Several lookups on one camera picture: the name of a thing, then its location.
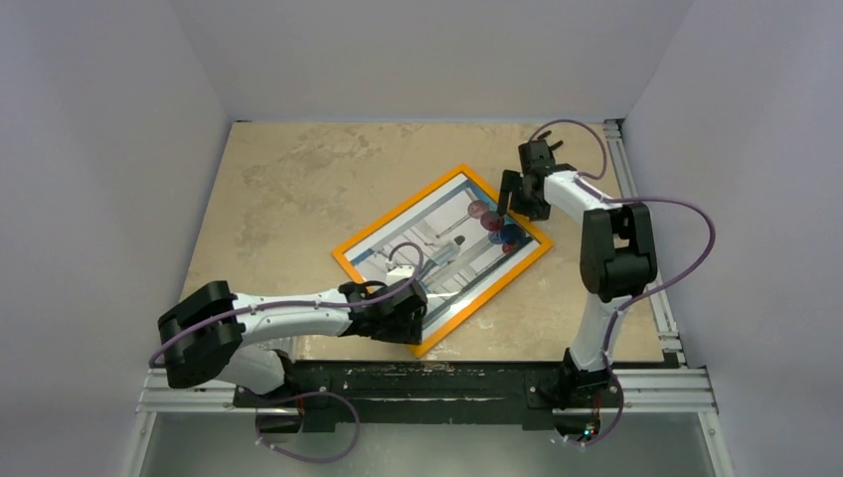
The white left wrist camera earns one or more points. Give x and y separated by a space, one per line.
398 272

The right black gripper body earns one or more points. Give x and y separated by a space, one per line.
527 195

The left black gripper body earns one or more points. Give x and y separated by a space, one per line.
398 330

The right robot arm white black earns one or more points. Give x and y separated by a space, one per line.
617 259

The aluminium extrusion rail front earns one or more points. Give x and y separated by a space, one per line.
647 391

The orange wooden picture frame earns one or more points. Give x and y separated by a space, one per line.
369 237

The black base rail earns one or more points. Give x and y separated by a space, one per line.
532 395

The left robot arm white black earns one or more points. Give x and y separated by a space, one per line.
217 334

